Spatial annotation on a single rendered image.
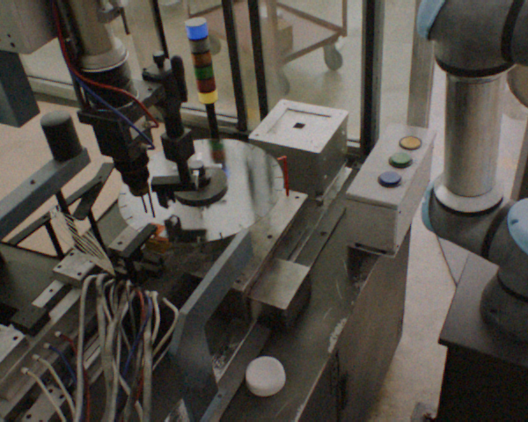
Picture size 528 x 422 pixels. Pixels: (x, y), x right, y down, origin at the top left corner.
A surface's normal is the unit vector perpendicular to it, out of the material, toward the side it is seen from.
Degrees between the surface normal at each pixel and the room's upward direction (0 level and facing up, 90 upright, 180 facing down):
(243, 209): 0
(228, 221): 0
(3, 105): 90
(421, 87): 90
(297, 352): 0
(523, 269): 90
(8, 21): 90
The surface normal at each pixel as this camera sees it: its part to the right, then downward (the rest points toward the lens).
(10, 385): 0.88, 0.23
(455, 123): -0.73, 0.59
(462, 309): -0.10, -0.76
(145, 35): -0.46, 0.61
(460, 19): -0.72, 0.42
